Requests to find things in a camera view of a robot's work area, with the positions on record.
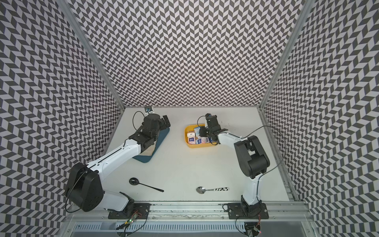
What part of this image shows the yellow plastic storage box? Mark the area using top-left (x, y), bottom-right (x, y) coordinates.
top-left (185, 123), bottom-right (216, 148)

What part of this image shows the teal plastic tray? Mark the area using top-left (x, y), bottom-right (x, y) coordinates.
top-left (133, 128), bottom-right (170, 164)

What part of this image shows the light blue cartoon tissue pack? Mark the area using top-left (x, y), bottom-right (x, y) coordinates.
top-left (193, 126), bottom-right (201, 138)

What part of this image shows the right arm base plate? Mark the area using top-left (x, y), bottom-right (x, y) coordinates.
top-left (227, 202), bottom-right (269, 220)

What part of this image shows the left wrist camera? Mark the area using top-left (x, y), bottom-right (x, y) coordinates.
top-left (144, 106), bottom-right (154, 115)

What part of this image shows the metal spoon patterned handle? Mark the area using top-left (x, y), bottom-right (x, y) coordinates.
top-left (196, 187), bottom-right (230, 194)

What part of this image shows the black plastic spoon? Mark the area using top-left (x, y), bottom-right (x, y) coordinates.
top-left (129, 177), bottom-right (164, 193)

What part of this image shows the beige linen cloth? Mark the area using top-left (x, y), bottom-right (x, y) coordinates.
top-left (140, 141), bottom-right (157, 156)

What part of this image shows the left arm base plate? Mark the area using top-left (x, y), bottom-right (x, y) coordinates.
top-left (108, 202), bottom-right (151, 220)

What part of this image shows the aluminium front rail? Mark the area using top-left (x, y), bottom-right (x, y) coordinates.
top-left (63, 201), bottom-right (314, 223)

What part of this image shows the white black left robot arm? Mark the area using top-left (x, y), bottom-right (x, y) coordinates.
top-left (65, 114), bottom-right (171, 214)

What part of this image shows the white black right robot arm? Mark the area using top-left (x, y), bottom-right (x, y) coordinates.
top-left (199, 113), bottom-right (270, 208)

